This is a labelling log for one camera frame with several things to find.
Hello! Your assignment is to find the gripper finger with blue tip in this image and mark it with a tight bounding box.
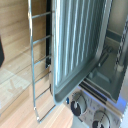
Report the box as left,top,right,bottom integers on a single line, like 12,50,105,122
0,35,6,67

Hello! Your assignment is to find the silver oven knob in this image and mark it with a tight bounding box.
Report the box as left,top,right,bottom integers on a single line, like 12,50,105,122
69,91,89,118
91,109,112,128

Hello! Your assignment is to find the black silver toaster oven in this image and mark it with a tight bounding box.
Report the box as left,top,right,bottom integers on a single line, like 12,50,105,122
63,0,128,128

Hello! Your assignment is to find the black wire oven rack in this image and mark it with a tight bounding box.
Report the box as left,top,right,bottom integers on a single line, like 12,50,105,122
27,0,58,123

